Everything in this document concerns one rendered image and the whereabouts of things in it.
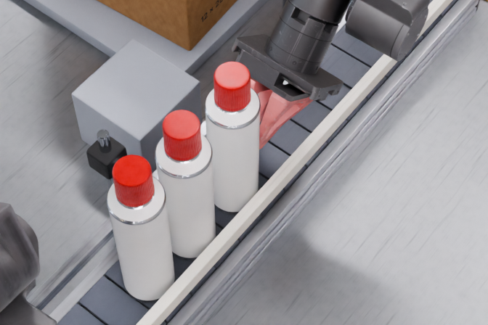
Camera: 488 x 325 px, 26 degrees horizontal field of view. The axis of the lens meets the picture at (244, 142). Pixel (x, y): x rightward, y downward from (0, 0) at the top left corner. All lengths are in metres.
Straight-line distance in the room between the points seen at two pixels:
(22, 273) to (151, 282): 0.38
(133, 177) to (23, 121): 0.38
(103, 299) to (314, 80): 0.30
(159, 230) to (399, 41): 0.28
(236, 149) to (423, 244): 0.26
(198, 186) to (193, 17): 0.32
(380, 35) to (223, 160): 0.19
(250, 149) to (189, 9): 0.26
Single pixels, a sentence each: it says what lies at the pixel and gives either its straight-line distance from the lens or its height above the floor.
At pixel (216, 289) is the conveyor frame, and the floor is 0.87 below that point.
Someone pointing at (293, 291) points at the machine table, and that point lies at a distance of 1.12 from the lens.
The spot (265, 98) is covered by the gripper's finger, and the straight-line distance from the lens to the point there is 1.08.
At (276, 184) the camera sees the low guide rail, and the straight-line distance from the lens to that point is 1.08.
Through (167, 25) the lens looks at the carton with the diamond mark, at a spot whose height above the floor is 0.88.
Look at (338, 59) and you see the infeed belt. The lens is 1.22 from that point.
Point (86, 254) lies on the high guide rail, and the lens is 1.00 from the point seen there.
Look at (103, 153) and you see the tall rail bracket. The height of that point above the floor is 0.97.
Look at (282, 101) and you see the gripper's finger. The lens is 1.02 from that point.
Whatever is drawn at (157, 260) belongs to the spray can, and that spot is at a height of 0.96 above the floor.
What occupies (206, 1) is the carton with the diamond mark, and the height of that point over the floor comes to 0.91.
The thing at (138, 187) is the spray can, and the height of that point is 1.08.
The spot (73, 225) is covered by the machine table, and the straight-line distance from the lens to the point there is 1.17.
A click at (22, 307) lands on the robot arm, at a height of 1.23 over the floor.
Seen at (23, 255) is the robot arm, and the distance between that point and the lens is 0.65.
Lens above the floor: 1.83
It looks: 56 degrees down
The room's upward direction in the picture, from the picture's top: straight up
